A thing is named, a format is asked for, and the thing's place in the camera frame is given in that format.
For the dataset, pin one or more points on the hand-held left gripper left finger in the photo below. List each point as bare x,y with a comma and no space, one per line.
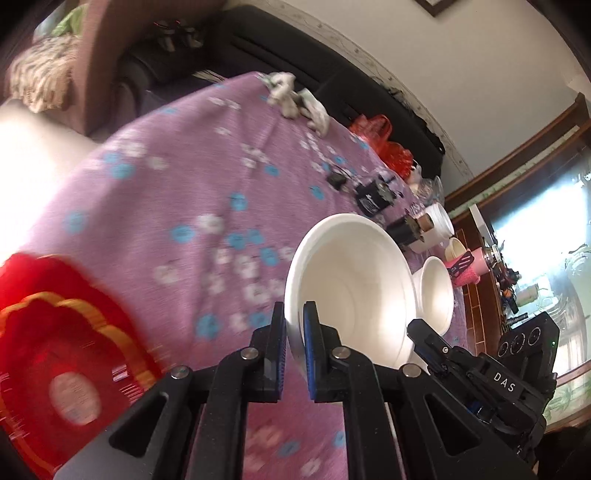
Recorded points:
279,350

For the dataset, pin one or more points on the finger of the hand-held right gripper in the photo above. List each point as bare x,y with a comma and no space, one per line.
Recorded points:
434,346

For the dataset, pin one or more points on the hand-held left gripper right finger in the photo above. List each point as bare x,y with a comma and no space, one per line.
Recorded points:
310,350

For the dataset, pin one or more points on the small white bowl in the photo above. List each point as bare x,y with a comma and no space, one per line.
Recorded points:
436,295

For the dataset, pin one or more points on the large white bowl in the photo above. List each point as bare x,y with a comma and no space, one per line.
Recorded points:
360,277

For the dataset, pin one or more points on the red scalloped plate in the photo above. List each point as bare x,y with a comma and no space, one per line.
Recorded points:
41,332

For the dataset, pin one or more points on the black phone stand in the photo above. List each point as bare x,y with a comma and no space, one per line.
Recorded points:
459,264

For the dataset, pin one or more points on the pink bottle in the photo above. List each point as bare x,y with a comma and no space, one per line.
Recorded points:
480,267

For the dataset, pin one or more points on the beige cup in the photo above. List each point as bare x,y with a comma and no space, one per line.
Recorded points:
455,249

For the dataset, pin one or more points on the black cylindrical jar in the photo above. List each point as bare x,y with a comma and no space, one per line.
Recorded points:
404,233

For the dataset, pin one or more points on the white jar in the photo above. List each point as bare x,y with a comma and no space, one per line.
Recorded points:
438,226

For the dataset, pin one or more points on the wooden glass cabinet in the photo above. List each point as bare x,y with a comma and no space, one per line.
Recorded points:
531,230

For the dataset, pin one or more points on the clear plastic bag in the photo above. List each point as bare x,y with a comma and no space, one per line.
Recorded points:
430,190

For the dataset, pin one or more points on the black square motor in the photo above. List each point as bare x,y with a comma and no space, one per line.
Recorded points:
374,198

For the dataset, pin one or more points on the small black plug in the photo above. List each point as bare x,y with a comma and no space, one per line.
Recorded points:
338,180

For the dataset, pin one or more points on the red plastic bag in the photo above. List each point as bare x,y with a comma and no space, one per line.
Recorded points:
398,159
369,131

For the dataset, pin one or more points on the purple floral tablecloth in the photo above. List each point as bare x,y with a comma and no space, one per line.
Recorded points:
161,184

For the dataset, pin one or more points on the black leather sofa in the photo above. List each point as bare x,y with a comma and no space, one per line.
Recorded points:
286,50

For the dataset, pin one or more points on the black gadgets on sofa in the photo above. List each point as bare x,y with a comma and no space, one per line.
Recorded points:
178,37

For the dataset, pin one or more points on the brown armchair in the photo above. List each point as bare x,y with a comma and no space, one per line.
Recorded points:
99,69

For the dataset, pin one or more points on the framed horse painting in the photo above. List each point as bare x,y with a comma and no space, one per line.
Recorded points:
431,5

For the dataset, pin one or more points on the brown patterned blanket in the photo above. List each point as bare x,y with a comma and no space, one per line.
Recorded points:
41,74

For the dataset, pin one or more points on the green cloth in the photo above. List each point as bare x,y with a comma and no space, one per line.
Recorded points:
69,21

